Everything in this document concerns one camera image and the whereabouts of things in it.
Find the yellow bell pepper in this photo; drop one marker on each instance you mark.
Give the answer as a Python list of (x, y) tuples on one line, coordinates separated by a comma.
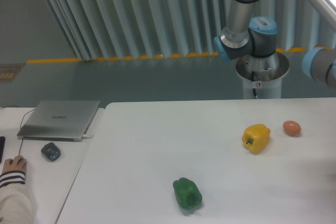
[(256, 137)]

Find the grey pleated curtain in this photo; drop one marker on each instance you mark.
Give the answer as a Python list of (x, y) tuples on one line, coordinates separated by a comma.
[(123, 29)]

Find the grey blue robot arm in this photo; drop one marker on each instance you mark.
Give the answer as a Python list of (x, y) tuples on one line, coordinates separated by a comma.
[(252, 41)]

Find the white laptop plug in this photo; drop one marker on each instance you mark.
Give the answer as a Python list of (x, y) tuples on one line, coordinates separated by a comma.
[(87, 136)]

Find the striped cream sleeve forearm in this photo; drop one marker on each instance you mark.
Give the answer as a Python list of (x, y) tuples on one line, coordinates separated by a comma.
[(16, 202)]

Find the silver closed laptop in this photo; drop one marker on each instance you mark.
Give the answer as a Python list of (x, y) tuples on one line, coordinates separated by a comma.
[(60, 120)]

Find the green bell pepper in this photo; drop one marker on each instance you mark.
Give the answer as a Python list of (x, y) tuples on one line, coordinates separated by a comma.
[(187, 193)]

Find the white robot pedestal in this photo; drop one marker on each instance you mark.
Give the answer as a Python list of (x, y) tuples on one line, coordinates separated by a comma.
[(262, 77)]

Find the person's hand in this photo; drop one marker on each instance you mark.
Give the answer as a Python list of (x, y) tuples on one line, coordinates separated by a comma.
[(17, 164)]

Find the dark grey small tray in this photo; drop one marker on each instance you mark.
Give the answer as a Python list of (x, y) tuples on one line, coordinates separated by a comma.
[(51, 151)]

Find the black phone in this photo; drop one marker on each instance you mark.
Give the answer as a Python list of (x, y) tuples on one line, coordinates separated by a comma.
[(2, 146)]

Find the brown egg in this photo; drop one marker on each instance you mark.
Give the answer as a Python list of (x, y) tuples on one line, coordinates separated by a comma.
[(291, 128)]

